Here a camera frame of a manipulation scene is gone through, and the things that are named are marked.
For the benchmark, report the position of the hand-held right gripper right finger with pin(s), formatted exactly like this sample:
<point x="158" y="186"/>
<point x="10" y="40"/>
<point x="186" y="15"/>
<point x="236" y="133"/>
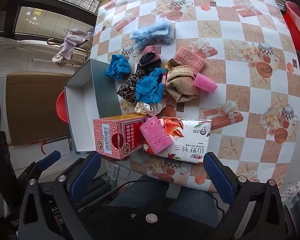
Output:
<point x="220" y="177"/>

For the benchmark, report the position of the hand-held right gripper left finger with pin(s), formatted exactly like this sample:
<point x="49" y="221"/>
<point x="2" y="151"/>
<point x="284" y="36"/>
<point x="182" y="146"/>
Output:
<point x="83" y="177"/>

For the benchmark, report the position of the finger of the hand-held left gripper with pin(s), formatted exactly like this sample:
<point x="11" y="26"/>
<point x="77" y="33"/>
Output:
<point x="50" y="158"/>

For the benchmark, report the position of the grey cardboard box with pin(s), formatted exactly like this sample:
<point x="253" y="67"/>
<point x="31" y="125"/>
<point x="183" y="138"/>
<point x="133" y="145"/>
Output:
<point x="81" y="110"/>

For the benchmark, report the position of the small pink sponge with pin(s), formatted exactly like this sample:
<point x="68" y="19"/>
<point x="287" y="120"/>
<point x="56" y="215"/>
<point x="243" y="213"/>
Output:
<point x="205" y="83"/>

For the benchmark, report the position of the white polka dot scrunchie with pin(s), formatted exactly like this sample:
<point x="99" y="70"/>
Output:
<point x="150" y="108"/>

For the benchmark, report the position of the beige knit sock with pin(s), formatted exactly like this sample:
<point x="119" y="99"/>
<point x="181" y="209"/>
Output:
<point x="181" y="85"/>

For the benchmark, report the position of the pink striped knit sock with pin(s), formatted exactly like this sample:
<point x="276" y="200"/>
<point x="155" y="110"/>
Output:
<point x="190" y="58"/>

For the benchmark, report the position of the pink and navy sock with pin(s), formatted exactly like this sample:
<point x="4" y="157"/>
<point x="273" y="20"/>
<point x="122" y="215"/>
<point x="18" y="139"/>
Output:
<point x="150" y="56"/>

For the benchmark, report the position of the light blue fluffy cloth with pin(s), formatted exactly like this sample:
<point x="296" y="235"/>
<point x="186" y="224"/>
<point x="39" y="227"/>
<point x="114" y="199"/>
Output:
<point x="152" y="33"/>

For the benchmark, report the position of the red hooked rod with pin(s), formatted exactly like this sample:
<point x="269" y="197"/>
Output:
<point x="43" y="145"/>

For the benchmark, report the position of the white power strip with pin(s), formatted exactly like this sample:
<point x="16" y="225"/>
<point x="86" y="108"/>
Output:
<point x="115" y="172"/>

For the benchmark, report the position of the floral tissue pack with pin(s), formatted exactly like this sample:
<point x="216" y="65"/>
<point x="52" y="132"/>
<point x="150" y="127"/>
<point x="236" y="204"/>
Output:
<point x="190" y="137"/>

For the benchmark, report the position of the red patterned carton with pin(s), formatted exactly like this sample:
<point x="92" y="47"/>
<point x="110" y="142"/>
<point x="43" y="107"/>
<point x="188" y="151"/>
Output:
<point x="115" y="136"/>

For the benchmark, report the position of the red plastic stool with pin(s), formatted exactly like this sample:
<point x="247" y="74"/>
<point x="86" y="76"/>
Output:
<point x="62" y="107"/>

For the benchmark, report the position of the white crumpled cloth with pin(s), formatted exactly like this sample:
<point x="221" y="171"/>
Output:
<point x="291" y="192"/>

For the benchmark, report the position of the pink sponge with holes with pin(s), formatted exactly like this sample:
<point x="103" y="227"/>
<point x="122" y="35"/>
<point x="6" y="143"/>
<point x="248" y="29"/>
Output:
<point x="156" y="136"/>

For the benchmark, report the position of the pale pink hanging cloth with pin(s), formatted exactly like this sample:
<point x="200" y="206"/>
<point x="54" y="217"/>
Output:
<point x="71" y="43"/>

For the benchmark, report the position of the checkered printed tablecloth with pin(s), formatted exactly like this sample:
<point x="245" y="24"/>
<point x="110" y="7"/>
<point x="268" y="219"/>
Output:
<point x="240" y="55"/>

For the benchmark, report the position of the red plastic basin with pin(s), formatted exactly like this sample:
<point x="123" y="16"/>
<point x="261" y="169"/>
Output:
<point x="297" y="27"/>

